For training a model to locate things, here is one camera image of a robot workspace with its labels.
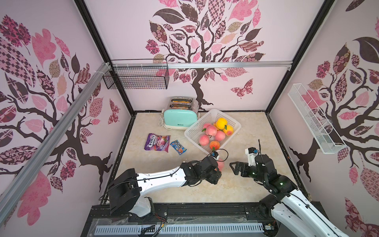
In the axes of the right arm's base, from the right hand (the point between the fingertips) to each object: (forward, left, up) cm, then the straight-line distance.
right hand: (236, 167), depth 78 cm
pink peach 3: (+4, +7, -6) cm, 10 cm away
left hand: (-3, +12, -2) cm, 13 cm away
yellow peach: (+28, -2, -4) cm, 28 cm away
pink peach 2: (+21, +16, -5) cm, 27 cm away
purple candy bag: (+23, +48, -9) cm, 54 cm away
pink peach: (+26, +11, 0) cm, 28 cm away
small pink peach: (+25, +5, -5) cm, 25 cm away
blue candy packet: (+19, +33, -9) cm, 40 cm away
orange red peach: (+19, +9, -5) cm, 21 cm away
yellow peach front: (+31, +4, 0) cm, 31 cm away
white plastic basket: (+29, +22, -6) cm, 37 cm away
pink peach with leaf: (+34, +13, -4) cm, 37 cm away
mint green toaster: (+37, +31, +6) cm, 49 cm away
